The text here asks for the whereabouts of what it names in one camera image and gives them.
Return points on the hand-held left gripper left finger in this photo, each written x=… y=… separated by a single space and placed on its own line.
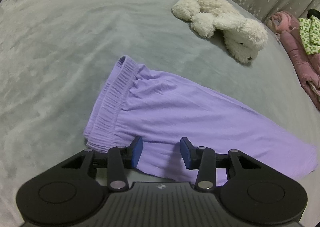
x=137 y=153

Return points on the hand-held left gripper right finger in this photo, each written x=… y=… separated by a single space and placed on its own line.
x=186 y=153

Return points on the purple pants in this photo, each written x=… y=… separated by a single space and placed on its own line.
x=187 y=111

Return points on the grey bed cover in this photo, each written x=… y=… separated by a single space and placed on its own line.
x=62 y=41

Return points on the white plush dog toy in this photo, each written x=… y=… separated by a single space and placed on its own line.
x=220 y=19

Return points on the mauve folded quilt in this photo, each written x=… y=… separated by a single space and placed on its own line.
x=295 y=49

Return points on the green patterned cloth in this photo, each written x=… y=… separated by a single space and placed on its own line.
x=310 y=34

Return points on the black garment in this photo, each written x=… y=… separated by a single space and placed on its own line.
x=313 y=13

